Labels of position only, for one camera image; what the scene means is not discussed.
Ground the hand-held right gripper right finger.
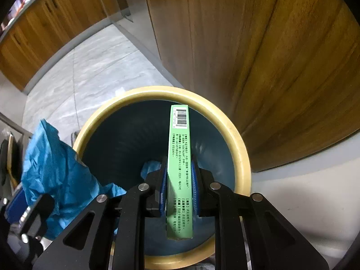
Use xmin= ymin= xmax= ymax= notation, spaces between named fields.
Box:
xmin=190 ymin=162 xmax=330 ymax=270

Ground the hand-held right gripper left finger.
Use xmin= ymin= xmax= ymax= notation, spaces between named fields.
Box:
xmin=32 ymin=160 xmax=169 ymax=270

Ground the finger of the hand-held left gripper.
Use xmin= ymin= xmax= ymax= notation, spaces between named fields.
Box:
xmin=4 ymin=188 xmax=54 ymax=241

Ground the green cardboard box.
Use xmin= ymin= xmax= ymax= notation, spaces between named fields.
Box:
xmin=165 ymin=105 xmax=194 ymax=241

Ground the blue plastic bag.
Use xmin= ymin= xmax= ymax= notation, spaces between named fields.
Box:
xmin=21 ymin=118 xmax=127 ymax=239

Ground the blue bin with yellow rim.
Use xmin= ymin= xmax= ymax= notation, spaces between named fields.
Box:
xmin=72 ymin=86 xmax=252 ymax=270

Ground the blue crumpled paper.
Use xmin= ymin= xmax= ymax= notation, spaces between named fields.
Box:
xmin=140 ymin=160 xmax=163 ymax=178

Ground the tall wooden cabinet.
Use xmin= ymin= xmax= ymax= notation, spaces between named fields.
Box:
xmin=141 ymin=0 xmax=360 ymax=173

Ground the wooden cabinet row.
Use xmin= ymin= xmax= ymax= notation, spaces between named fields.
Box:
xmin=0 ymin=0 xmax=144 ymax=92

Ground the built-in steel oven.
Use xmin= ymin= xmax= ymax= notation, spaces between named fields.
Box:
xmin=98 ymin=0 xmax=144 ymax=24

